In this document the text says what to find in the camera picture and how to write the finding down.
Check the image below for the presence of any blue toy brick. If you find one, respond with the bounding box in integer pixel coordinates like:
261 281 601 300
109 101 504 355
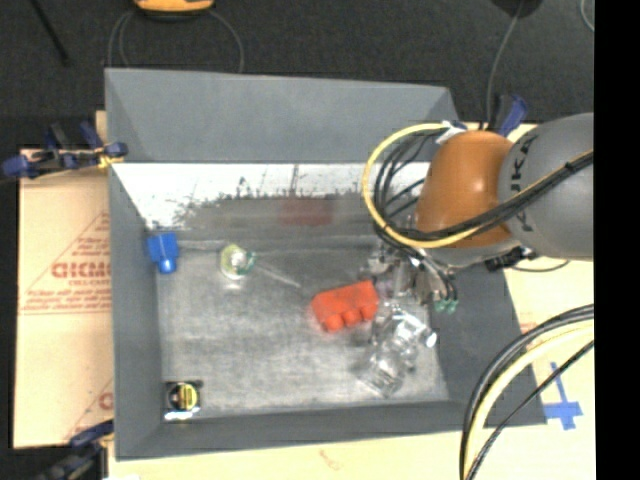
144 231 181 276

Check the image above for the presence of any brown cardboard board red print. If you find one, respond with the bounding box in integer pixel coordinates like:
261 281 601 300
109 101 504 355
11 109 116 450

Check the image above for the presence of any black and yellow tape measure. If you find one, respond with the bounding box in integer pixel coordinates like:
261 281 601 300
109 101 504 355
163 379 204 422

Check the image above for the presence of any grey metal bin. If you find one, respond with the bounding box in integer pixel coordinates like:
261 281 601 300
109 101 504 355
102 67 547 460

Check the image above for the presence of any red toy brick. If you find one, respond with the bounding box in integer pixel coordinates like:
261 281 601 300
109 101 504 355
309 278 382 334

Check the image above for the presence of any black cylinder on white bracket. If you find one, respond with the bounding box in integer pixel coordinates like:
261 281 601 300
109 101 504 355
483 245 537 273

